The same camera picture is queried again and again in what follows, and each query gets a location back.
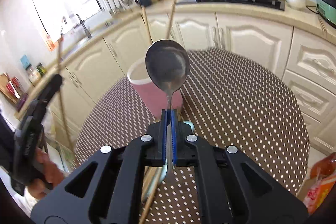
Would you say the metal spoon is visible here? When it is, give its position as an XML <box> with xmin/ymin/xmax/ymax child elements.
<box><xmin>145</xmin><ymin>39</ymin><xmax>190</xmax><ymax>182</ymax></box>

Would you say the kitchen faucet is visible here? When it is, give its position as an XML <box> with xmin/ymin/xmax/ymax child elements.
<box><xmin>76</xmin><ymin>14</ymin><xmax>92</xmax><ymax>39</ymax></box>

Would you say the green kitchen appliance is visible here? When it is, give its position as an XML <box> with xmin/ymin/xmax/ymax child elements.
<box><xmin>317</xmin><ymin>0</ymin><xmax>336</xmax><ymax>28</ymax></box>

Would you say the person's left hand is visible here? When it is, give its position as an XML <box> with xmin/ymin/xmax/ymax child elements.
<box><xmin>27</xmin><ymin>148</ymin><xmax>65</xmax><ymax>200</ymax></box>

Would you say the pink cylindrical utensil holder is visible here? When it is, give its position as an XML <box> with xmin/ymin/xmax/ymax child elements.
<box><xmin>127</xmin><ymin>57</ymin><xmax>167</xmax><ymax>118</ymax></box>

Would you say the brown polka dot tablecloth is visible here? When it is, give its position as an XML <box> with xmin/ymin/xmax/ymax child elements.
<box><xmin>73</xmin><ymin>47</ymin><xmax>310</xmax><ymax>224</ymax></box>

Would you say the white bowl on counter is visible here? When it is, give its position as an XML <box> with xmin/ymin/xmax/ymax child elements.
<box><xmin>285</xmin><ymin>0</ymin><xmax>307</xmax><ymax>10</ymax></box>

